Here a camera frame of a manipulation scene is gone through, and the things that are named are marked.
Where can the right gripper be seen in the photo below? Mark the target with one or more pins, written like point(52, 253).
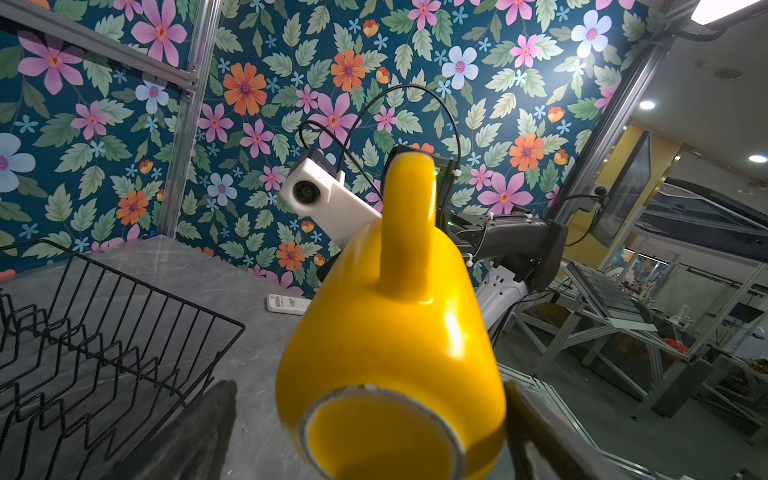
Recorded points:
point(444, 178)

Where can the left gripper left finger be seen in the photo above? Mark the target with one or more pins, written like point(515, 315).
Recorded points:
point(193, 446)

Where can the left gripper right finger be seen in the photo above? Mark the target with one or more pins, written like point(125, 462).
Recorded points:
point(542, 446)

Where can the yellow mug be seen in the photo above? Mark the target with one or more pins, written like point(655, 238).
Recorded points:
point(390, 374)

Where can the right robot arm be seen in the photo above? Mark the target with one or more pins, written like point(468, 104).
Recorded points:
point(525, 251)

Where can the laptop on stand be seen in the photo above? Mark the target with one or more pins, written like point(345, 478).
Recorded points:
point(607, 299)

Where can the white remote control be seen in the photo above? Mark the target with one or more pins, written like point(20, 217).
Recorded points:
point(288, 305)

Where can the black wire dish rack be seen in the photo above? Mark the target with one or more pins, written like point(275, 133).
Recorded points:
point(94, 361)

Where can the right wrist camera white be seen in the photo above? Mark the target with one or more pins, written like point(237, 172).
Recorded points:
point(312, 190)

